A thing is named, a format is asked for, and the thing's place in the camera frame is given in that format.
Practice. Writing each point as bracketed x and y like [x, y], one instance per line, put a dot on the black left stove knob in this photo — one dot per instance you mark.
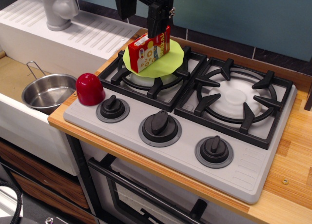
[112, 110]

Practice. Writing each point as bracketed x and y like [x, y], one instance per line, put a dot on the black right burner grate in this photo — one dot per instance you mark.
[237, 101]

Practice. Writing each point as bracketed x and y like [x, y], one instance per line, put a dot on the white toy sink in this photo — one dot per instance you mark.
[29, 48]

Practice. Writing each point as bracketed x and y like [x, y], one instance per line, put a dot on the black left burner grate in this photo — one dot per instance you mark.
[163, 92]

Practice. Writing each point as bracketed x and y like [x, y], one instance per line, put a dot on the black stove knob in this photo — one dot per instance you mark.
[112, 110]
[214, 152]
[160, 129]

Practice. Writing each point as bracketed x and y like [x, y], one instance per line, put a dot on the red cereal box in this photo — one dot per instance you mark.
[144, 51]

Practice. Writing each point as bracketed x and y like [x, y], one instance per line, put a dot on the black burner grate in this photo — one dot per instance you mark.
[163, 92]
[237, 101]

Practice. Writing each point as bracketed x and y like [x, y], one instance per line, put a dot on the black middle stove knob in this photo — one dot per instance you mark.
[160, 129]

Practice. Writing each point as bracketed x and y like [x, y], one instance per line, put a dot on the stainless steel pot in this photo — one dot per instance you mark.
[47, 93]

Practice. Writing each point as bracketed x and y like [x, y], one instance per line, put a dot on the grey toy stove top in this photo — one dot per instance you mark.
[243, 178]

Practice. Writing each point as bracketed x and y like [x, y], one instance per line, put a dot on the black right stove knob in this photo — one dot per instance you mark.
[214, 152]

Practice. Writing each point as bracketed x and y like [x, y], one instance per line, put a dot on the grey toy faucet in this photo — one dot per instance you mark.
[59, 13]

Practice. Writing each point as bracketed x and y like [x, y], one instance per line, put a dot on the wooden drawer fronts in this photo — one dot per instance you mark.
[46, 183]

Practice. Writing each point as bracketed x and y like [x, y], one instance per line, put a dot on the lime green plastic plate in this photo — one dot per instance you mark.
[165, 65]

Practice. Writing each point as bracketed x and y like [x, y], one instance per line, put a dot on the black oven door handle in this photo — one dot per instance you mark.
[144, 217]

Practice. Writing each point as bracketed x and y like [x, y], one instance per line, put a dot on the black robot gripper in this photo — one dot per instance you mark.
[159, 13]

